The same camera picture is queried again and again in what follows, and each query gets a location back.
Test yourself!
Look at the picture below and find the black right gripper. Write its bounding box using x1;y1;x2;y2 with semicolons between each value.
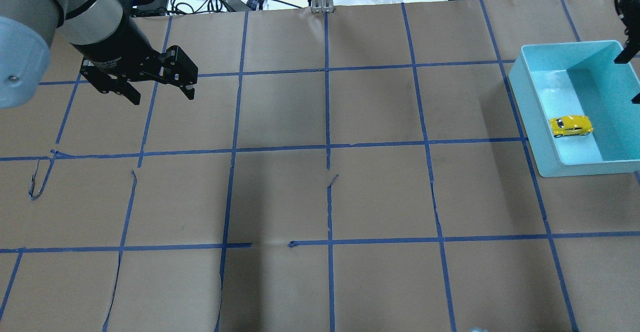
614;0;640;104

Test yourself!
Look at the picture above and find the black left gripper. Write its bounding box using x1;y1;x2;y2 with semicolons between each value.
80;45;199;105

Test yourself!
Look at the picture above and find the yellow beetle toy car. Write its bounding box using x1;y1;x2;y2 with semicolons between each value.
549;114;594;138

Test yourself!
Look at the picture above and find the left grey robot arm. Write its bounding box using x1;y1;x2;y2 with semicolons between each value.
0;0;199;108

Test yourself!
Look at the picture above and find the light blue plastic bin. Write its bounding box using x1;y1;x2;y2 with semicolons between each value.
509;40;640;177

